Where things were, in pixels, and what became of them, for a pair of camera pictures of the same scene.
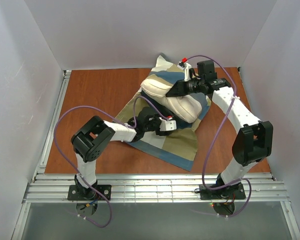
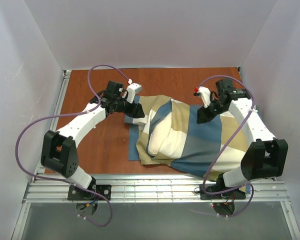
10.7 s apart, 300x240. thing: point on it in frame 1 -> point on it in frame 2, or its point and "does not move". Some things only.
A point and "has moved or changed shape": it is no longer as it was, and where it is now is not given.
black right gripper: (185, 85) -> (206, 113)
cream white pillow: (184, 106) -> (165, 141)
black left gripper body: (157, 125) -> (134, 109)
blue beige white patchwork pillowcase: (181, 147) has moved or changed shape
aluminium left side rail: (41, 163) does not move
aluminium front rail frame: (153, 188) does not move
